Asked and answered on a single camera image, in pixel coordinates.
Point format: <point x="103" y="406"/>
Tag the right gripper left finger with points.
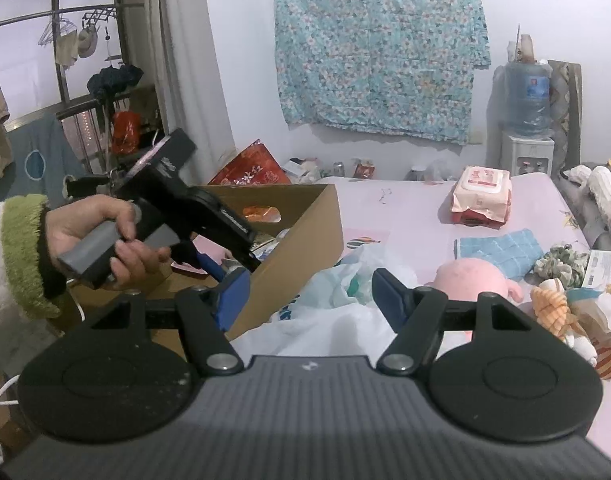
<point x="206" y="314"/>

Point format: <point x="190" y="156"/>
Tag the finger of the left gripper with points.
<point x="212" y="268"/>

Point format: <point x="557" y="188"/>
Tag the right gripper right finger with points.
<point x="415" y="316"/>

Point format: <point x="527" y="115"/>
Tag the person left hand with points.
<point x="96" y="240"/>

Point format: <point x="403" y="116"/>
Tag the pink plush toy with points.
<point x="464" y="279"/>

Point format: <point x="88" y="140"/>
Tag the cardboard box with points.
<point x="309" y="237"/>

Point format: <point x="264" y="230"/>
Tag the red plastic bag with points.
<point x="255" y="165"/>

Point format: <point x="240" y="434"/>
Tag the white curtain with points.
<point x="188" y="83"/>

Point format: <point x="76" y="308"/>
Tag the light blue towel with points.
<point x="513" y="253"/>

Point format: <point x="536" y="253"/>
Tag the orange white striped cloth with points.
<point x="552" y="311"/>

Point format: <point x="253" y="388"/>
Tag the pink wet wipes pack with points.
<point x="482" y="197"/>

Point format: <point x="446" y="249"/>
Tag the green white scrunchie cloth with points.
<point x="562" y="261"/>

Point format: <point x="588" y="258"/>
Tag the white green fleece sleeve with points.
<point x="24" y="311"/>

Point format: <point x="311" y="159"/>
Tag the crumpled white plastic bag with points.
<point x="593" y="309"/>

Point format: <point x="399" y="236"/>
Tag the blue white paper box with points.
<point x="598" y="271"/>

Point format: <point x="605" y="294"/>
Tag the white water dispenser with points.
<point x="521" y="155"/>

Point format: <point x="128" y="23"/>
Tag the orange striped ball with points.
<point x="603" y="364"/>

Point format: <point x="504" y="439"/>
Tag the white rolled blanket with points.
<point x="596" y="183"/>

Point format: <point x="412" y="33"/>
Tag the blue water jug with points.
<point x="526" y="93"/>

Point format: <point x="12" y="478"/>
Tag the floral blue wall cloth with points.
<point x="392" y="67"/>

